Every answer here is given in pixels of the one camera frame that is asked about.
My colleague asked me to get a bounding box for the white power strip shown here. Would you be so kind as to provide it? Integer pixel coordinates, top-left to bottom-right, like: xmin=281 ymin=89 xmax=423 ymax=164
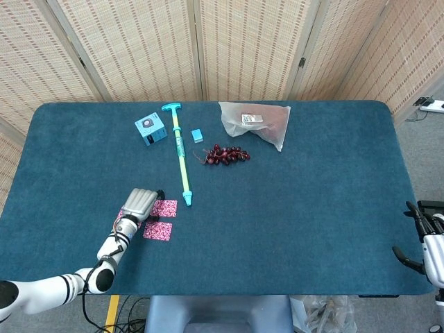
xmin=418 ymin=99 xmax=444 ymax=114

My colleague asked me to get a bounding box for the light blue cardboard box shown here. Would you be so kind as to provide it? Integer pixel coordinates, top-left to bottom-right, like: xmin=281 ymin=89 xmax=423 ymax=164
xmin=134 ymin=112 xmax=167 ymax=148

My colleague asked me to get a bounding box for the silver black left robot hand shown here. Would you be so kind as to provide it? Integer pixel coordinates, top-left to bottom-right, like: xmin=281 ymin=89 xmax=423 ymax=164
xmin=121 ymin=187 xmax=167 ymax=223

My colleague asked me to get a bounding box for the yellow floor tape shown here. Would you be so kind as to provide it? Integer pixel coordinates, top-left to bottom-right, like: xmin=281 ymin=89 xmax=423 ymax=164
xmin=103 ymin=294 xmax=121 ymax=333

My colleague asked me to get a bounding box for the green blue toy water pump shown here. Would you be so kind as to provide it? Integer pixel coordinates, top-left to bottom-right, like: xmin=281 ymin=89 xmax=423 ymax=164
xmin=161 ymin=103 xmax=194 ymax=207

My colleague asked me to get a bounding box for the woven bamboo screen panel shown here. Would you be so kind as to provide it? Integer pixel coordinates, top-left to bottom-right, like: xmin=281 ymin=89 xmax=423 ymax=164
xmin=189 ymin=0 xmax=322 ymax=102
xmin=287 ymin=0 xmax=391 ymax=101
xmin=338 ymin=0 xmax=444 ymax=121
xmin=0 ymin=116 xmax=27 ymax=216
xmin=44 ymin=0 xmax=205 ymax=103
xmin=0 ymin=0 xmax=105 ymax=136

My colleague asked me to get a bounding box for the grey blue robot pedestal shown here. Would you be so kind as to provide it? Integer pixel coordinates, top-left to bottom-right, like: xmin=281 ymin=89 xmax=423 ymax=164
xmin=144 ymin=294 xmax=295 ymax=333

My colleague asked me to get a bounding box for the dark red grape bunch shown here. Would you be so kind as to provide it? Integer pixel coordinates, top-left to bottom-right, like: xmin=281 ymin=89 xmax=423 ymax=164
xmin=193 ymin=144 xmax=251 ymax=167

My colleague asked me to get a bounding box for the black box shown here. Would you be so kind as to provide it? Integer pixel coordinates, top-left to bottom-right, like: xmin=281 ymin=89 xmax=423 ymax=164
xmin=417 ymin=200 xmax=444 ymax=216

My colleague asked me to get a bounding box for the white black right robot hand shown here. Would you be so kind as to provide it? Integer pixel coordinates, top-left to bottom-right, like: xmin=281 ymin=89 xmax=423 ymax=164
xmin=392 ymin=200 xmax=444 ymax=289

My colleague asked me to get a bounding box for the crumpled clear plastic bag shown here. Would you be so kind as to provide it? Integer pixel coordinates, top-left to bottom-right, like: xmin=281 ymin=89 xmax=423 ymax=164
xmin=290 ymin=294 xmax=358 ymax=333

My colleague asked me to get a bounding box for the translucent plastic bag with contents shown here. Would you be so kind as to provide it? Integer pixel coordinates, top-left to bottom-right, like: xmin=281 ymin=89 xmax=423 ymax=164
xmin=218 ymin=101 xmax=291 ymax=153

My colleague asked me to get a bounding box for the teal blue table cloth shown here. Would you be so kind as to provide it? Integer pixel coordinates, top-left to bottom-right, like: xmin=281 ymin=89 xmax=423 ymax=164
xmin=0 ymin=100 xmax=434 ymax=296

